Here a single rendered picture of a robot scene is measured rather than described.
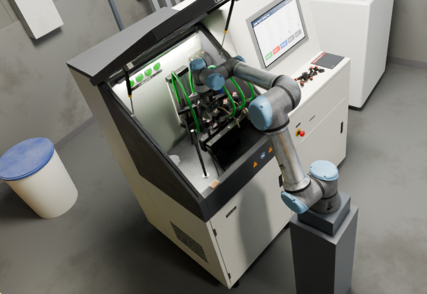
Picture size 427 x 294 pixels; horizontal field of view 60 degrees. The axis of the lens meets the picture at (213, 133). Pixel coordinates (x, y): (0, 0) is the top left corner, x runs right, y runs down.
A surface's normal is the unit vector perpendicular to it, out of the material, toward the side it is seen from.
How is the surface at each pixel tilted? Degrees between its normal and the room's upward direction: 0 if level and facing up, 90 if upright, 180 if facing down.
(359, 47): 90
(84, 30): 90
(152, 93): 90
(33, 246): 0
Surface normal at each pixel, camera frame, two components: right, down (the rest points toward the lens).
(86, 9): 0.76, 0.31
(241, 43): 0.64, 0.17
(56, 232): -0.19, -0.74
